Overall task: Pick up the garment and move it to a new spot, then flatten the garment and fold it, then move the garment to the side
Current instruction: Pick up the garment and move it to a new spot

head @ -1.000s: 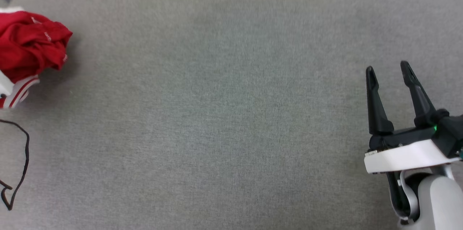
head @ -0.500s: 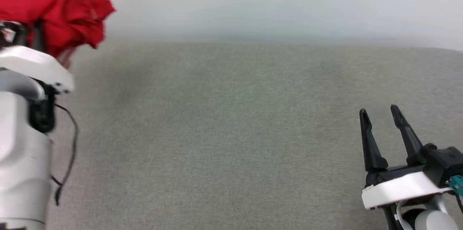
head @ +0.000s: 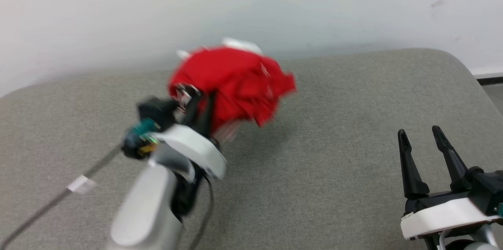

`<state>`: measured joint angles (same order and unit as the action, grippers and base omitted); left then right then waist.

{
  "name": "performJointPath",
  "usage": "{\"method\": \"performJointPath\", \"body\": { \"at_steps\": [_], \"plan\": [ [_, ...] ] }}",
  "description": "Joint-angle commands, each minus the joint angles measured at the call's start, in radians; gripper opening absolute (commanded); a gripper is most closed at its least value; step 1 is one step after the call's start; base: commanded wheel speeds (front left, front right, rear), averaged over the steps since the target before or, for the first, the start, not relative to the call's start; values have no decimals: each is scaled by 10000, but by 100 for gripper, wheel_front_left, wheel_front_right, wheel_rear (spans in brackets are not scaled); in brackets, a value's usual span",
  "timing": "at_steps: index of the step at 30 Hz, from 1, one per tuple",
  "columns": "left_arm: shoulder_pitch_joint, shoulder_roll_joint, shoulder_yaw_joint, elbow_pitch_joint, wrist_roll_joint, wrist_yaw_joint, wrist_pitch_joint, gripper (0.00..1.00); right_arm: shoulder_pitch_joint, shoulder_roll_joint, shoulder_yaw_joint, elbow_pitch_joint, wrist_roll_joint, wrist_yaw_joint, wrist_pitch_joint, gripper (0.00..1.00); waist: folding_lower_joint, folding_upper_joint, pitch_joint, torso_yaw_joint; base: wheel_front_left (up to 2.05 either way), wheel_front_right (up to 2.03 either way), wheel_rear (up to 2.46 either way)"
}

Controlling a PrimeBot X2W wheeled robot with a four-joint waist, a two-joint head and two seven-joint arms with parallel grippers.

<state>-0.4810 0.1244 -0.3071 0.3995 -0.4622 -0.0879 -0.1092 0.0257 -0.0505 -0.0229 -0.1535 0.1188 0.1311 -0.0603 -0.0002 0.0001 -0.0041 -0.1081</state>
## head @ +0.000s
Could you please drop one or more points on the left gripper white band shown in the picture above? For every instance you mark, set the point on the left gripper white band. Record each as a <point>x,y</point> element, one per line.
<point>192,147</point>

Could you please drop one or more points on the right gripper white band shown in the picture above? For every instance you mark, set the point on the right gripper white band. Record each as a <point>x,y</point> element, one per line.
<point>440,214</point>

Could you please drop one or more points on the red sleeveless jersey white trim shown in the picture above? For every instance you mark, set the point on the red sleeveless jersey white trim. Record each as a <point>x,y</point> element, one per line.
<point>239,81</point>

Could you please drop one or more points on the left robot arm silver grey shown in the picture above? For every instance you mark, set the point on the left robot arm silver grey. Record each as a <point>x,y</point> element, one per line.
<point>147,206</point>

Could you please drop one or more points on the dark baseboard strip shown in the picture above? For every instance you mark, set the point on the dark baseboard strip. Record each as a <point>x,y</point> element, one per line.
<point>491,80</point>

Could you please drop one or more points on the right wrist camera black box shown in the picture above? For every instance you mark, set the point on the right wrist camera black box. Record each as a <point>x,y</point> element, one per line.
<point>487,191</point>

